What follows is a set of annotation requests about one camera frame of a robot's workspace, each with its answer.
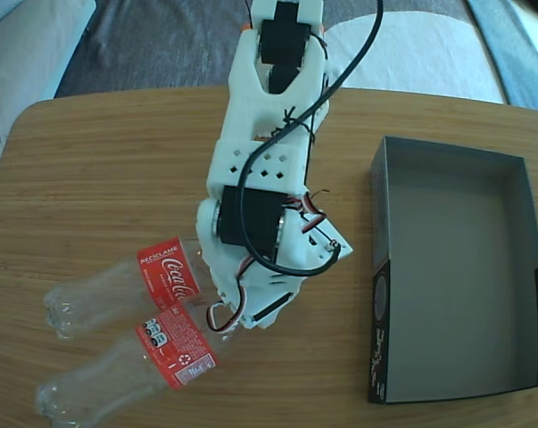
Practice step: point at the clear bottle Coca-Cola script label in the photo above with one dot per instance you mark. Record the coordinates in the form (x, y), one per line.
(170, 278)

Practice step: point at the clear bottle nutrition seals label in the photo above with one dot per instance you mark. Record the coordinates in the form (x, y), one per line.
(179, 352)

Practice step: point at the grey cardboard box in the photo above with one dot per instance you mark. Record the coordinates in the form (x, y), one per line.
(451, 267)

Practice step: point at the dark grey rug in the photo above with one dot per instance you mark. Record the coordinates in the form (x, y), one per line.
(161, 44)

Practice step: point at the white cloth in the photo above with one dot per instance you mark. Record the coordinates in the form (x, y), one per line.
(407, 53)

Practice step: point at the blue-grey fabric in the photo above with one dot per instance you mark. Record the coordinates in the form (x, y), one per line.
(518, 58)

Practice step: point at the flat white camera mount plate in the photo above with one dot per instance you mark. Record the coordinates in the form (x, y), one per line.
(326, 241)

